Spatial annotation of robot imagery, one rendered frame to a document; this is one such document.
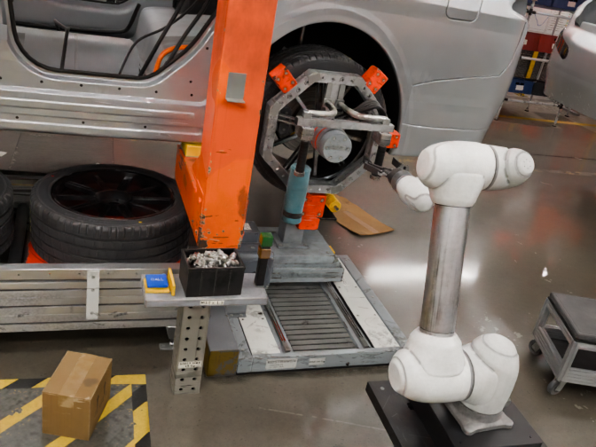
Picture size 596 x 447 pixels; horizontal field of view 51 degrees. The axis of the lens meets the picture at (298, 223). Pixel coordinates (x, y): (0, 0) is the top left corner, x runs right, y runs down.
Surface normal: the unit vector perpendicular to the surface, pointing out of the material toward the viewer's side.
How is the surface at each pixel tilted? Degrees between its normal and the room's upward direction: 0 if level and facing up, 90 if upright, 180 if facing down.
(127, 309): 90
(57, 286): 90
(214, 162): 90
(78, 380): 0
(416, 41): 90
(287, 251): 0
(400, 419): 0
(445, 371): 69
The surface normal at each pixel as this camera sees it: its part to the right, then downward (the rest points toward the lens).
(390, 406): 0.17, -0.89
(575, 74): -0.95, -0.07
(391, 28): 0.29, 0.46
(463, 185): 0.16, 0.26
